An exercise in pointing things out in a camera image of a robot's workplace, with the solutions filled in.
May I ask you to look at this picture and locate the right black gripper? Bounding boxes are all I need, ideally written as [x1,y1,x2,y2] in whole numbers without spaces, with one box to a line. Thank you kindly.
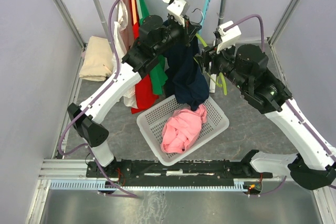
[194,38,249,92]

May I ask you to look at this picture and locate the yellow green hanger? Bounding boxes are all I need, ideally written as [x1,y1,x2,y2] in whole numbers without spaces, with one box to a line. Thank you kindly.
[191,8,228,95]

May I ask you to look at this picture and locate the navy blue t shirt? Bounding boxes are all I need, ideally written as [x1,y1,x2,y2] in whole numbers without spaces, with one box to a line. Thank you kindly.
[163,37,209,111]

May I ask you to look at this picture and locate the green t shirt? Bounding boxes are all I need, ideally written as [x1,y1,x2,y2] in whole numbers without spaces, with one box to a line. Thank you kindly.
[140,0,168,95]

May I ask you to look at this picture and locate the pink t shirt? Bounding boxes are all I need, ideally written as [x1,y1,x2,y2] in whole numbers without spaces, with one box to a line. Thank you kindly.
[161,104,207,154]

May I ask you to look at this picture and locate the mint green hanger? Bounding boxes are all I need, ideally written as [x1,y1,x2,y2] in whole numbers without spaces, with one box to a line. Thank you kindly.
[136,0,143,20]

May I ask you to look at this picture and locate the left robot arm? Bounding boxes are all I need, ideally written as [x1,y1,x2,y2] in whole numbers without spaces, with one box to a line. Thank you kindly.
[67,15,201,177]

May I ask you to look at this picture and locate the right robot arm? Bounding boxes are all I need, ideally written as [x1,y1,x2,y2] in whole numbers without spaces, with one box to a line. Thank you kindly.
[195,44,335,190]

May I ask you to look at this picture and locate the orange hanger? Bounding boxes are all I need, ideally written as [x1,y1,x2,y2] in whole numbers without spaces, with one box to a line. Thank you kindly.
[129,0,138,25]

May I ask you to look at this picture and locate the white t shirt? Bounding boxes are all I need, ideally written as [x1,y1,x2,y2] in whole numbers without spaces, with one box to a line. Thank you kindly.
[113,0,138,109]

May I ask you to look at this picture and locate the grey hanger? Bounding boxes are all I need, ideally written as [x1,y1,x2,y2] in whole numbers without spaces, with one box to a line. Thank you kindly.
[116,1,124,26]

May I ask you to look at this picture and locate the red t shirt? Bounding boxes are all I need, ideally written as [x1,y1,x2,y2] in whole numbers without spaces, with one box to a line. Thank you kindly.
[131,16,159,114]

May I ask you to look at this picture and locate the white plastic basket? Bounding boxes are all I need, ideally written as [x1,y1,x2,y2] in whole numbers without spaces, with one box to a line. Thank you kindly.
[136,95,229,166]

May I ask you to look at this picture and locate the folded beige cloth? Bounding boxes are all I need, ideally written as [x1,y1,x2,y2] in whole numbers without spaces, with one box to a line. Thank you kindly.
[79,36,114,82]

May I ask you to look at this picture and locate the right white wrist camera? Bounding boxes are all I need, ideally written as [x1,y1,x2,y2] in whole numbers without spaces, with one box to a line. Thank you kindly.
[214,20,242,54]

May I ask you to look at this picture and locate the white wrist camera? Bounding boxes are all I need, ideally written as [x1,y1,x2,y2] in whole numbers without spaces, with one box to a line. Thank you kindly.
[214,20,242,54]
[163,0,190,27]

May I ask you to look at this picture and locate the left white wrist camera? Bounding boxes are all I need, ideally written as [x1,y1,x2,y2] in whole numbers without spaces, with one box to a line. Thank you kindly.
[163,0,190,27]

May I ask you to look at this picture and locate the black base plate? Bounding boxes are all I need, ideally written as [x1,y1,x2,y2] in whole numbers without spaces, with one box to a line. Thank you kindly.
[103,159,273,186]

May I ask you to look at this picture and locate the light blue cable duct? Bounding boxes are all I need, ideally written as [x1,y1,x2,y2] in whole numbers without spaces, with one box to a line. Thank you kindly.
[49,179,259,192]

